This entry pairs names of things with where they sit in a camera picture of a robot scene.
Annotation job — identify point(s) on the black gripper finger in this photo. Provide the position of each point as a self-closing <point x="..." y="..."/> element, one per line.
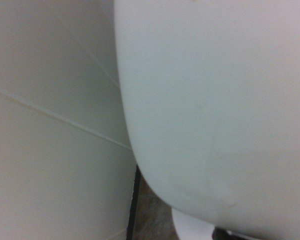
<point x="221" y="234"/>

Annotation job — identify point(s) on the white toilet tank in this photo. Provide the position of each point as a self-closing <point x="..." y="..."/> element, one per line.
<point x="215" y="100"/>

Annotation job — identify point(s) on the black baseboard strip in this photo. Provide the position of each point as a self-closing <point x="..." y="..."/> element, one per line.
<point x="134" y="205"/>

